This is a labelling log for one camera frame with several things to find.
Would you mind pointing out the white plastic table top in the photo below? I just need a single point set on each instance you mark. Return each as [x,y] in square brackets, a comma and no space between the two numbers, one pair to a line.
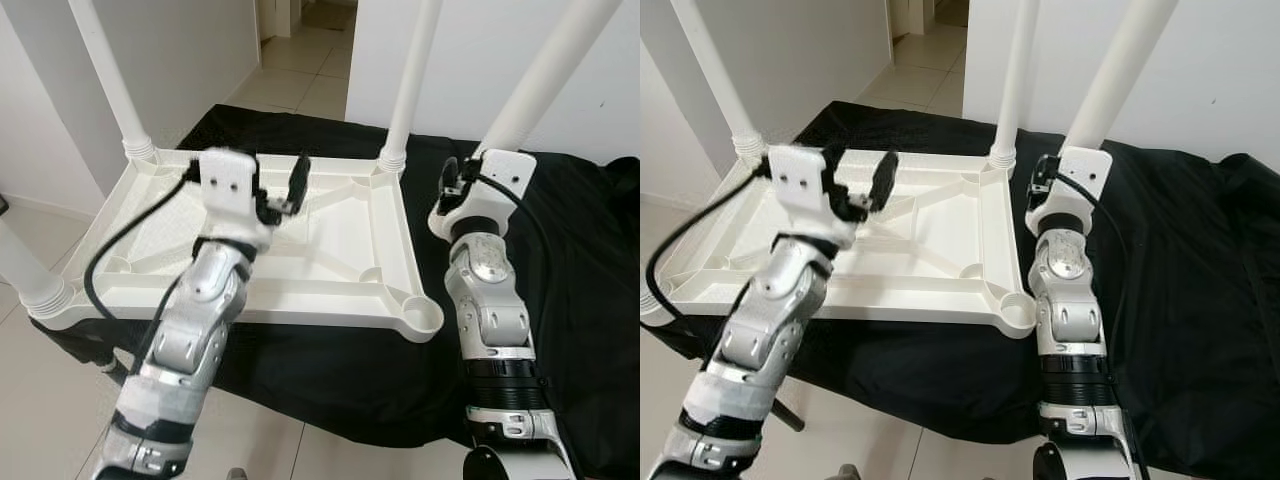
[330,260]
[930,260]

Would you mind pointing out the white plastic table leg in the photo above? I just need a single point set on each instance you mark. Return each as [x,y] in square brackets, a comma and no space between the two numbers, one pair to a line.
[650,300]
[720,80]
[110,80]
[30,275]
[412,80]
[545,80]
[1015,80]
[1120,80]

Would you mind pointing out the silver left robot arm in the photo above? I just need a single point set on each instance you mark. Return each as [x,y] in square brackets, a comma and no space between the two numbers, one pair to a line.
[195,330]
[770,330]

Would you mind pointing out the black metal table leg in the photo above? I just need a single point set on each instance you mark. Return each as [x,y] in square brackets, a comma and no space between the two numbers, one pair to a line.
[790,416]
[108,365]

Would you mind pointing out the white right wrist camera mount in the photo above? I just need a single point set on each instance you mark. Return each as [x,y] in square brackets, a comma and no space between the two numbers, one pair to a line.
[500,185]
[1082,180]

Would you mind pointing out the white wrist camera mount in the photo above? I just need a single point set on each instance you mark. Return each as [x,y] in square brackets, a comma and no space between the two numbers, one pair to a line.
[805,190]
[1082,180]
[500,185]
[230,195]

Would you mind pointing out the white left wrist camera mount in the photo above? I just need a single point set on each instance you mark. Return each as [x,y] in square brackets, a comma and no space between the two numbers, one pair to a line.
[805,190]
[230,195]

